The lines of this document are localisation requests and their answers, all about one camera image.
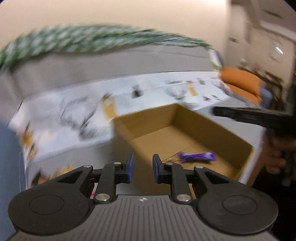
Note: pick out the green checked cloth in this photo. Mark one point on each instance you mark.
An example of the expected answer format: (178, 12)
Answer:
(69, 39)

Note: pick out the cardboard box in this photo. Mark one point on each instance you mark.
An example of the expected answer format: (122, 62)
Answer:
(161, 139)

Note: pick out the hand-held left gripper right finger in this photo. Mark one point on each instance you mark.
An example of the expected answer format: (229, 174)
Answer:
(156, 167)

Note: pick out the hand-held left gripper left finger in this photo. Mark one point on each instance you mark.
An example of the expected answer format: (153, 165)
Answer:
(130, 167)

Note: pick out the person's right hand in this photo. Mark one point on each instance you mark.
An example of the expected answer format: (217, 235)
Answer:
(275, 160)

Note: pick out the purple snack packet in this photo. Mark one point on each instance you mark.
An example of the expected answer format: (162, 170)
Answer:
(196, 157)

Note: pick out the orange cushion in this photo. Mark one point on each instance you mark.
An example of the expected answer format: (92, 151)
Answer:
(247, 95)
(240, 77)

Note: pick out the grey deer printed blanket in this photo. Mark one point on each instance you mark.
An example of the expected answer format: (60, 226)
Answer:
(81, 109)

